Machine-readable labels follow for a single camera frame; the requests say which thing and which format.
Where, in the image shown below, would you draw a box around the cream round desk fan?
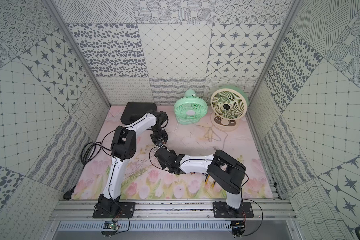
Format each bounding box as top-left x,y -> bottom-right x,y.
210,86 -> 249,132

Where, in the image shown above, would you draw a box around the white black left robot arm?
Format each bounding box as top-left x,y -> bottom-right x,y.
97,111 -> 168,214

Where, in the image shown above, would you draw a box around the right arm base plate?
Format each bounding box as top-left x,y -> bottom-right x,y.
213,201 -> 254,219

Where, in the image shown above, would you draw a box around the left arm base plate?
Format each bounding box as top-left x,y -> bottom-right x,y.
92,202 -> 136,219

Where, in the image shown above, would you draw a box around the aluminium mounting rail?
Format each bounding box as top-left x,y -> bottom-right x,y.
50,199 -> 297,221

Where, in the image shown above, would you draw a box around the black plastic tool case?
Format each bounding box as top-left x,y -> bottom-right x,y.
121,102 -> 157,125

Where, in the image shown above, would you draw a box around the black power strip cable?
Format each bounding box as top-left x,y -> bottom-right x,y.
62,140 -> 115,201

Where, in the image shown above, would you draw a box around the yellow handled pliers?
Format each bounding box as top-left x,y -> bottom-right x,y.
205,174 -> 216,188

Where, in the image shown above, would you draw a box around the thin white cream fan cable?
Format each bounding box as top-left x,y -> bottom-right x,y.
194,122 -> 222,143

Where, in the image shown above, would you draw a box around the green desk fan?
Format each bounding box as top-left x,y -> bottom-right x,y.
174,90 -> 208,125

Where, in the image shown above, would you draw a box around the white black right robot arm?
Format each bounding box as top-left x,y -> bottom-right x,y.
154,147 -> 246,210

